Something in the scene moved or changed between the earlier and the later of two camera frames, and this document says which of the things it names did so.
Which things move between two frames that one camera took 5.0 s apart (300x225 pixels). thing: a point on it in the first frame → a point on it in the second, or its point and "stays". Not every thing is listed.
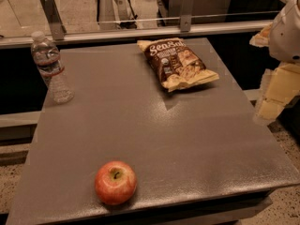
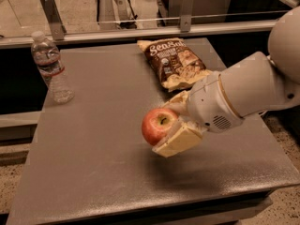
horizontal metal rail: (175, 32) stays
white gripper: (287, 37) → (210, 102)
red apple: (115, 183) → (156, 122)
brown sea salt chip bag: (175, 64) stays
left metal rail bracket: (52, 15) stays
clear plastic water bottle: (47, 56) stays
